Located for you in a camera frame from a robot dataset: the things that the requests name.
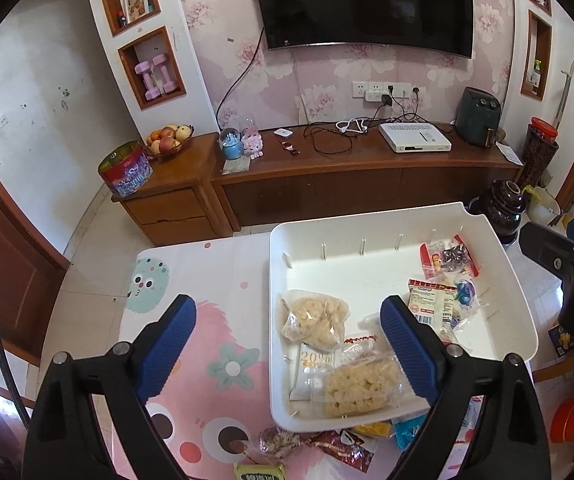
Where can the yellow snack packet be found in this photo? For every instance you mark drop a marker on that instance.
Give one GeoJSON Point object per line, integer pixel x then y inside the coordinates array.
{"type": "Point", "coordinates": [374, 430]}

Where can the bowl of fruit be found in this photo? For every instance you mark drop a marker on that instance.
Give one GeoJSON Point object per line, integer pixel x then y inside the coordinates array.
{"type": "Point", "coordinates": [167, 142]}

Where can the white paper sheet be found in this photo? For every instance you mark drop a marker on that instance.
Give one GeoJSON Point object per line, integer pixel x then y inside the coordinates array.
{"type": "Point", "coordinates": [509, 152]}

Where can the dark green air fryer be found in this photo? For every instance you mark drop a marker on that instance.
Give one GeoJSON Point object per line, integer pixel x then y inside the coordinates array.
{"type": "Point", "coordinates": [477, 115]}

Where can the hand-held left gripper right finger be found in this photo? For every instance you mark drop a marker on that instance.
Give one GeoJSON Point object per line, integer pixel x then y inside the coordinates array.
{"type": "Point", "coordinates": [409, 350]}

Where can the blue snow globe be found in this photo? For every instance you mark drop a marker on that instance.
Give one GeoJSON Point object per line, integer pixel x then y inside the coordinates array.
{"type": "Point", "coordinates": [232, 146]}

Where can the white plastic storage bin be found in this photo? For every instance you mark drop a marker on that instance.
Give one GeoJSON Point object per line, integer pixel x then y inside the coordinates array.
{"type": "Point", "coordinates": [382, 270]}

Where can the clear puffed rice cake packet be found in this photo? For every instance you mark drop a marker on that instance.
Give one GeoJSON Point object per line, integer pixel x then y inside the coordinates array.
{"type": "Point", "coordinates": [362, 387]}

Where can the blue cardboard box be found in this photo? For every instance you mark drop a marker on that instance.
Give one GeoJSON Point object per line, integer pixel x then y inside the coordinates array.
{"type": "Point", "coordinates": [561, 341]}

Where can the red printed tin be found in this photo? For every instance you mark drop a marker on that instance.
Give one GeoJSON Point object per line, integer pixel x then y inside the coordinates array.
{"type": "Point", "coordinates": [126, 172]}

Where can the brown ceramic jar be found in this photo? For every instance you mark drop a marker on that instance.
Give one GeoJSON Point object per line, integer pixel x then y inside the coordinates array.
{"type": "Point", "coordinates": [499, 210]}

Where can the pink toy figure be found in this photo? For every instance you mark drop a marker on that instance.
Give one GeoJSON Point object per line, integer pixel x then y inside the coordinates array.
{"type": "Point", "coordinates": [253, 142]}

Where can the dark red snack packet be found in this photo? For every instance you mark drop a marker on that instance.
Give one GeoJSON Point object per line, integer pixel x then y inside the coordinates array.
{"type": "Point", "coordinates": [339, 449]}

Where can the white set-top box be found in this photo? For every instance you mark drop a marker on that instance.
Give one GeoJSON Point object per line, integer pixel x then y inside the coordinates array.
{"type": "Point", "coordinates": [414, 136]}

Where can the long wooden television cabinet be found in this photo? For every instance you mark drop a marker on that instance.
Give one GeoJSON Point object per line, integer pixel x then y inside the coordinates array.
{"type": "Point", "coordinates": [342, 185]}

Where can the tall dark red-lidded container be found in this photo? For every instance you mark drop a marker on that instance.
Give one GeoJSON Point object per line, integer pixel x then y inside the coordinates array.
{"type": "Point", "coordinates": [539, 155]}

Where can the small nut snack packet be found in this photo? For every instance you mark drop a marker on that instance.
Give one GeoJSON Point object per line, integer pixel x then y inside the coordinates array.
{"type": "Point", "coordinates": [458, 256]}

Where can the brown nut bar packet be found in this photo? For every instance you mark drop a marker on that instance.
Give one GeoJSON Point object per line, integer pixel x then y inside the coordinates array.
{"type": "Point", "coordinates": [279, 444]}

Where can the orange white oat bar packet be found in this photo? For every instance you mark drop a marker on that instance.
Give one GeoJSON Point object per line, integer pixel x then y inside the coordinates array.
{"type": "Point", "coordinates": [312, 367]}

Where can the wooden drawer cabinet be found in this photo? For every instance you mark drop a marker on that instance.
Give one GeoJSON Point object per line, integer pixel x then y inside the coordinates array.
{"type": "Point", "coordinates": [172, 210]}

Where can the white wall socket strip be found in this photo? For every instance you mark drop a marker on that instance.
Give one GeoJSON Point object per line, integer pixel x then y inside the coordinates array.
{"type": "Point", "coordinates": [374, 91]}

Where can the blue foil snack packet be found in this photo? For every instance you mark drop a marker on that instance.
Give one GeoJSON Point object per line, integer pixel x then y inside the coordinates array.
{"type": "Point", "coordinates": [409, 430]}

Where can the small white device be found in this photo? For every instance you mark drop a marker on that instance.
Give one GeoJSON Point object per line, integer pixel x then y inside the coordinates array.
{"type": "Point", "coordinates": [283, 133]}

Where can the white biscuit packet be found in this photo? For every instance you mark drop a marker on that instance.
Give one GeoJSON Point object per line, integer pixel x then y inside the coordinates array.
{"type": "Point", "coordinates": [429, 307]}

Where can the cartoon monster tablecloth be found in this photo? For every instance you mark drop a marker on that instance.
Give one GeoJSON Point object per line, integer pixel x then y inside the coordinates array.
{"type": "Point", "coordinates": [207, 310]}

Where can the red plastic basin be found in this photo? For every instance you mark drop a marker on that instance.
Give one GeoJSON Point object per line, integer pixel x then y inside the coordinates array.
{"type": "Point", "coordinates": [572, 417]}

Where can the clear bag of crumbly cake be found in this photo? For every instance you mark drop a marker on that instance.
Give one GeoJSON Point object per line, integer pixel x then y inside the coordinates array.
{"type": "Point", "coordinates": [312, 320]}

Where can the black curved television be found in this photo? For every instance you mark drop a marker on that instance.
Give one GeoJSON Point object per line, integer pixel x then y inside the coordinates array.
{"type": "Point", "coordinates": [367, 2]}

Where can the blue round cake packet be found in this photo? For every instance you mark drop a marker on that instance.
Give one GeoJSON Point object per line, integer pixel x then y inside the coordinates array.
{"type": "Point", "coordinates": [467, 295]}

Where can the pink dumbbell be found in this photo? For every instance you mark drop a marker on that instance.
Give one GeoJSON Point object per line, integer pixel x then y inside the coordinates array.
{"type": "Point", "coordinates": [165, 74]}
{"type": "Point", "coordinates": [147, 80]}

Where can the brown wooden door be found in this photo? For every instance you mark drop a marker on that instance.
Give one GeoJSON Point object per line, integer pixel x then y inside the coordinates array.
{"type": "Point", "coordinates": [2, 260]}

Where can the green snack packet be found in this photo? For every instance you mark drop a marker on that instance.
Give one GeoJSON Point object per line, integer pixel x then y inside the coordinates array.
{"type": "Point", "coordinates": [259, 472]}

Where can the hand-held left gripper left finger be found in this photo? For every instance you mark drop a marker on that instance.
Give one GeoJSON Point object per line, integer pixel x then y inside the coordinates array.
{"type": "Point", "coordinates": [164, 350]}

